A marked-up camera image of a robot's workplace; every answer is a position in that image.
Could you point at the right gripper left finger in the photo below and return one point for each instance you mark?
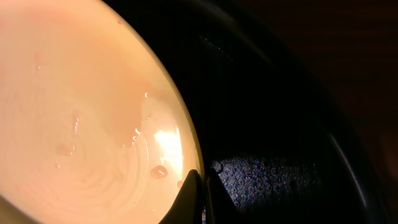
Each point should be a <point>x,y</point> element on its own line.
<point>187,207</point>

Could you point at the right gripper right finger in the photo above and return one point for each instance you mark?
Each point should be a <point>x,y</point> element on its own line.
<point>220,208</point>

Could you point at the yellow plate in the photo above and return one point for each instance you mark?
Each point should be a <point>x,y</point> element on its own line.
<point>93,128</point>

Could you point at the round black tray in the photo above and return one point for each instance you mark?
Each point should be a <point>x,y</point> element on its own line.
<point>281,147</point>

